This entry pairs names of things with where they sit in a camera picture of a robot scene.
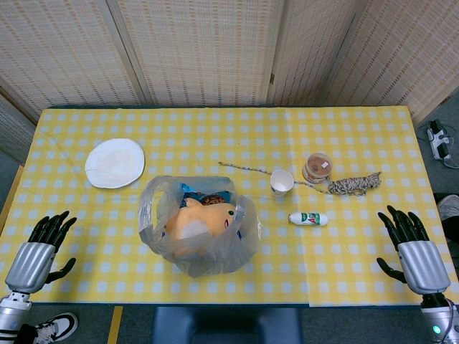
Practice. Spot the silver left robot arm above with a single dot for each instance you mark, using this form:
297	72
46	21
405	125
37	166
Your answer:
12	311

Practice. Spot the white green-label milk bottle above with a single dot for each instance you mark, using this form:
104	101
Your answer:
308	219

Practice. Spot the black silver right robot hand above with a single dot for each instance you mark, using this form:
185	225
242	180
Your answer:
423	263

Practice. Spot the grey shoe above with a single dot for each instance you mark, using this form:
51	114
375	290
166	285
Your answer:
450	208

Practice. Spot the beige woven folding screen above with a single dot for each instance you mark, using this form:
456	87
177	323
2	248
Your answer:
201	50

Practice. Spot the yellow white checkered tablecloth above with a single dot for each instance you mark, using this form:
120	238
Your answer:
322	258

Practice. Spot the orange plush toy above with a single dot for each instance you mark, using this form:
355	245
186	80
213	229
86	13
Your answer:
201	224

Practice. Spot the grey translucent plastic bag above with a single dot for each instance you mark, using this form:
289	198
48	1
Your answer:
211	263

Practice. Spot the dark blue robot torso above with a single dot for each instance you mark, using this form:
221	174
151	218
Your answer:
226	328

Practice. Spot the clear jar brown contents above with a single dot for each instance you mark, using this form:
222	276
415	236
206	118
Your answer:
316	168

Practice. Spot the white power strip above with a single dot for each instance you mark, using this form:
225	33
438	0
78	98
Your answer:
438	139

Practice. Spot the black white sneaker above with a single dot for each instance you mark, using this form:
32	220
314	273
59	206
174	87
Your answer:
54	326

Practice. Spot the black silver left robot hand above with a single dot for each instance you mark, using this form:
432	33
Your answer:
30	259

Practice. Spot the white paper cup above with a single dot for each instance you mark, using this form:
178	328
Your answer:
281	182

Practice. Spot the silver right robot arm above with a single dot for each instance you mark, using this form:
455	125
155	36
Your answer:
439	317

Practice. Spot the white paper plate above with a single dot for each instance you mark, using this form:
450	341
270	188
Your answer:
114	163

